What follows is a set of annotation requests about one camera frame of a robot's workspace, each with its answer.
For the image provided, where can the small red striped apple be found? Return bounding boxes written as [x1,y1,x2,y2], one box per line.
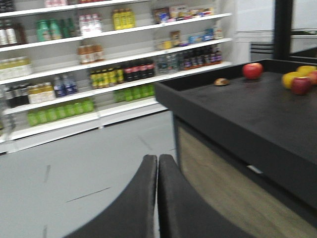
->
[308,70,317,85]

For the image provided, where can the red apple front left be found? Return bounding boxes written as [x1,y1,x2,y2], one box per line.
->
[291,76,312,95]

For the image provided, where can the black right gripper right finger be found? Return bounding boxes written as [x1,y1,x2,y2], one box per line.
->
[158,154,252,238]

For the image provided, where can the yellow apple front left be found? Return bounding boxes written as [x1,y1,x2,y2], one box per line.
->
[281,71,304,89]

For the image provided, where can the white supermarket shelving unit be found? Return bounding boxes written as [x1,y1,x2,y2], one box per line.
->
[0,0,236,153]

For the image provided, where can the red apple at stand corner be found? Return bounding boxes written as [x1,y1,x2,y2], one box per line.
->
[242,62,263,80]

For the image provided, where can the yellow apple back left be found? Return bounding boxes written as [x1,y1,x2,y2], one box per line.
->
[296,65,317,76]

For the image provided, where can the black wooden produce stand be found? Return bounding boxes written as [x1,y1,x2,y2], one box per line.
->
[155,59,317,238]

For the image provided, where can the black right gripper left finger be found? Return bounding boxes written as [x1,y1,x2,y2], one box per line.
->
[66,155,158,238]

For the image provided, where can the brown bread bun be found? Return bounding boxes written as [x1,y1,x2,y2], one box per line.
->
[214,78,230,86]

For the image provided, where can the yellow apple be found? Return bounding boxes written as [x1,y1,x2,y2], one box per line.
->
[296,65,317,76]
[281,71,304,89]

